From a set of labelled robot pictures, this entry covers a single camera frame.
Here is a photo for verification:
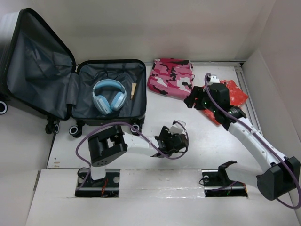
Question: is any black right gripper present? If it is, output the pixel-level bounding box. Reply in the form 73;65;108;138
183;86;218;114

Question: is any red white garment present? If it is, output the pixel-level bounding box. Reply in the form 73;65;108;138
202;80;249;126

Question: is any pink camouflage garment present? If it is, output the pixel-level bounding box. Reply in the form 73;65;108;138
147;58;194;100

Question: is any beige cosmetic tube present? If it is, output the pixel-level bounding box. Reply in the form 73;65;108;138
130;83;137;100

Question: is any blue over-ear headphones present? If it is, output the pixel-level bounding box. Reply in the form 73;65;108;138
92;79;127;115

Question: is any black suitcase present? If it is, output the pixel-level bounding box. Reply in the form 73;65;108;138
0;8;147;138

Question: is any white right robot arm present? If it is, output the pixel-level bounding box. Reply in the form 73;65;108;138
184;83;301;201

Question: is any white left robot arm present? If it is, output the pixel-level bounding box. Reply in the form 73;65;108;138
88;121;189;187

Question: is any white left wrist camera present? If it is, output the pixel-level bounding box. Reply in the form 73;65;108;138
168;120;186;134

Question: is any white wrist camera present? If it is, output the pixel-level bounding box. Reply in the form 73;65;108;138
168;120;186;134
208;74;220;85

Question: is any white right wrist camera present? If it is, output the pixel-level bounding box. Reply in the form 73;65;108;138
208;74;220;85

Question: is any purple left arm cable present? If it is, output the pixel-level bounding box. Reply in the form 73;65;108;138
76;120;189;192

